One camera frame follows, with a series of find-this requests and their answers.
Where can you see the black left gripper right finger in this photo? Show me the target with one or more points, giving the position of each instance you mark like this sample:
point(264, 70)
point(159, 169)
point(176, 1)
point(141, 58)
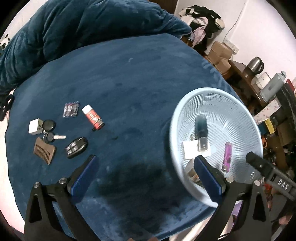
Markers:
point(253, 221)

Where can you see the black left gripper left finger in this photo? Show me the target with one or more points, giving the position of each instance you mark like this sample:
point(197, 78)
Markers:
point(41, 221)

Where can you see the purple lighter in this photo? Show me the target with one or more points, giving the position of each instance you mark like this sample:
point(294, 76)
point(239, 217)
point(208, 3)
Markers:
point(227, 157)

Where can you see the brown wooden comb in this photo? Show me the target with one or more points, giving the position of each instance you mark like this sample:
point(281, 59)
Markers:
point(44, 151)

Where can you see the black remote key fob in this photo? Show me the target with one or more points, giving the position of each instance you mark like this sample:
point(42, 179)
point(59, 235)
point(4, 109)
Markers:
point(76, 147)

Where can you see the black car key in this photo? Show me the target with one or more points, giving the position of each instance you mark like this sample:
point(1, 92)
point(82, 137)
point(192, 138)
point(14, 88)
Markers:
point(50, 137)

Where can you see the black cylindrical tube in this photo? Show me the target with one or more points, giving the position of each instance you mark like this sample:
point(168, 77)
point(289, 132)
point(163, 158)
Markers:
point(201, 132)

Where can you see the white wall charger plug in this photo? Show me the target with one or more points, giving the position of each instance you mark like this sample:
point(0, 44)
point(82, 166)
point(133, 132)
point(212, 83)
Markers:
point(35, 126)

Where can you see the black oval key fob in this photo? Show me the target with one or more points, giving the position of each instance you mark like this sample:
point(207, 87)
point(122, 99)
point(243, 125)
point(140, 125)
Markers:
point(48, 125)

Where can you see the red and white lighter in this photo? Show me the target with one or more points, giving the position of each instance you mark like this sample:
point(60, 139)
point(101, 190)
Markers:
point(93, 117)

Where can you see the pack of blue batteries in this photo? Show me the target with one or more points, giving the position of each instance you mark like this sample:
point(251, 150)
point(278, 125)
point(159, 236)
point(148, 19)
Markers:
point(71, 109)

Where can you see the light blue mesh basket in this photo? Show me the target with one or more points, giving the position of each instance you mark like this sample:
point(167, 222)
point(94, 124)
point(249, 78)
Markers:
point(228, 120)

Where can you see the stainless steel kettle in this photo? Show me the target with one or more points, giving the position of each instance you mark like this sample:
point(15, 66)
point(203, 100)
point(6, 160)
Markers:
point(254, 67)

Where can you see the stacked cardboard boxes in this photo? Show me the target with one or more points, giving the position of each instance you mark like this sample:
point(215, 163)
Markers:
point(219, 56)

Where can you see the blue plush table cover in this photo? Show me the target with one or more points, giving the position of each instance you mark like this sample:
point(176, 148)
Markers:
point(134, 85)

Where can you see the pile of clothes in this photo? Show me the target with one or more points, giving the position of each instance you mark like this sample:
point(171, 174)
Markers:
point(204, 23)

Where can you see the dark blue plush blanket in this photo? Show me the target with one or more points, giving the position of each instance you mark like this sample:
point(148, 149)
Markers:
point(59, 27)

